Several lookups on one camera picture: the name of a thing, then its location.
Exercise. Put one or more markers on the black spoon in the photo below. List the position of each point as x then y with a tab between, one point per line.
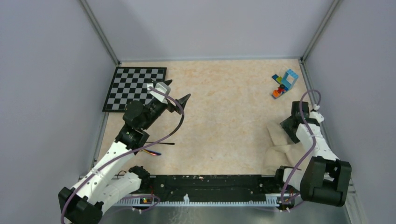
164	143

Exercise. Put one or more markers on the beige cloth napkin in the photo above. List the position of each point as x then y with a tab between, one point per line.
282	151

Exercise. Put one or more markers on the iridescent rainbow knife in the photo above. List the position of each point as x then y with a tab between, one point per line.
153	153

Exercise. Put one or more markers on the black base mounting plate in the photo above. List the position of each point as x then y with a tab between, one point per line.
211	188

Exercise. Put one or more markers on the white slotted cable duct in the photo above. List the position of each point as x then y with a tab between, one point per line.
270	202

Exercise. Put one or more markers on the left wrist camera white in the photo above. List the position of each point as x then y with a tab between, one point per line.
159	90

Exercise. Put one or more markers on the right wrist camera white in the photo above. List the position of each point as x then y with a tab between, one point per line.
315	114

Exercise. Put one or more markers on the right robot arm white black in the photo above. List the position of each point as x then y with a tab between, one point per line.
326	178

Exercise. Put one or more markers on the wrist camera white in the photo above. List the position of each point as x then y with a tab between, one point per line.
315	114
159	90

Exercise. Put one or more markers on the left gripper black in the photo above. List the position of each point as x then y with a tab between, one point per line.
171	108

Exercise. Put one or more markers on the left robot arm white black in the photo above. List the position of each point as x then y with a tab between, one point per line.
87	201

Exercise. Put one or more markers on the colourful toy brick structure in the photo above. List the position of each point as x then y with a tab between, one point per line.
286	82

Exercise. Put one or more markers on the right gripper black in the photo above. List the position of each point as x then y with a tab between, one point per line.
285	124

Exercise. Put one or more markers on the black white checkerboard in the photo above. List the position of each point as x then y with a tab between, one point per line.
129	84

